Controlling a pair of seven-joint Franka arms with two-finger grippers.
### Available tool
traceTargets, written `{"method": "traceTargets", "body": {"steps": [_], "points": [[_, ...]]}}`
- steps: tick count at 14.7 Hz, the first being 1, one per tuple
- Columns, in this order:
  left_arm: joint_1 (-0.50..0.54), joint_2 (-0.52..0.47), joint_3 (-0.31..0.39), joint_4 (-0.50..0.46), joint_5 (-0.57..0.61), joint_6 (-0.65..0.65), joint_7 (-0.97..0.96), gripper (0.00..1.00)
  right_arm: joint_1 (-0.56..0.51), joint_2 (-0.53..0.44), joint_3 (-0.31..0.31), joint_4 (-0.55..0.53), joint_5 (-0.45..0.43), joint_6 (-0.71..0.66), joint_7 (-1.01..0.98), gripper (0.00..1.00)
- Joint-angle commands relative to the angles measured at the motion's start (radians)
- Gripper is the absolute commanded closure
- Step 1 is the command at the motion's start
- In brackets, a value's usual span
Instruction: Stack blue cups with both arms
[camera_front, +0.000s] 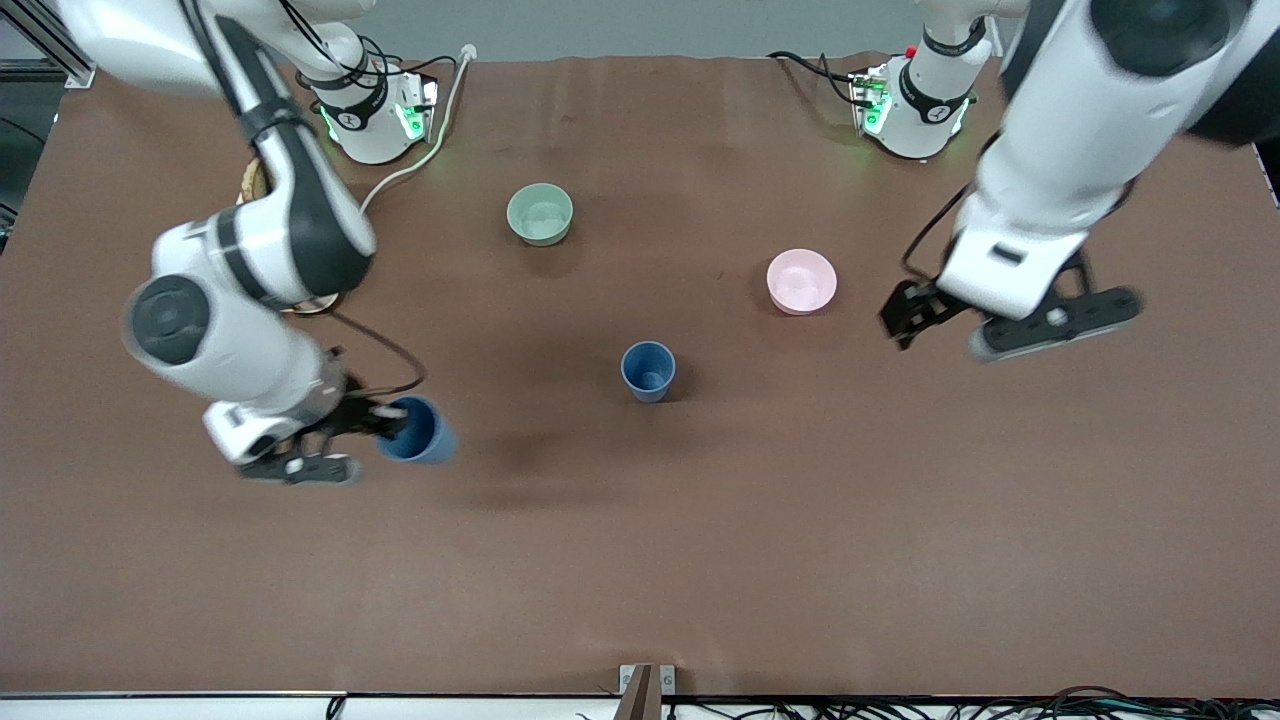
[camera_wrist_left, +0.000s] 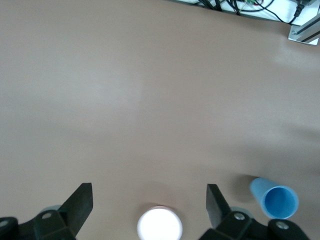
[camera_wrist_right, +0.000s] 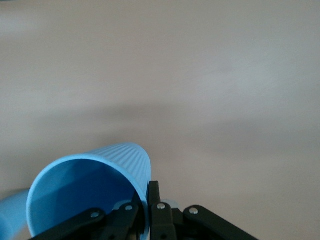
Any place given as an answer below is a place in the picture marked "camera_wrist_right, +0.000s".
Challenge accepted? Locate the ribbed blue plastic cup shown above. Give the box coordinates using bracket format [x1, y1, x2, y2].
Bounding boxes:
[25, 141, 153, 238]

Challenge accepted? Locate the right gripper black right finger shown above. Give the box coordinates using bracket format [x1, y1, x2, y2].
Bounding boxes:
[147, 180, 261, 240]

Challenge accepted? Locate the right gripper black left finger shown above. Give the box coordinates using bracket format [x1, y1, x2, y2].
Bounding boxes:
[28, 191, 145, 240]

